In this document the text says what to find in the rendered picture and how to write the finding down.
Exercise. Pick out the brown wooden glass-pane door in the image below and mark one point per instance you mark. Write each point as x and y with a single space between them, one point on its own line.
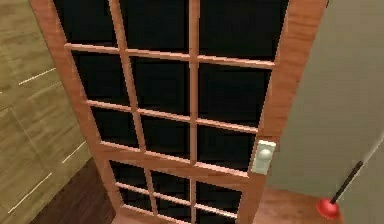
193 83

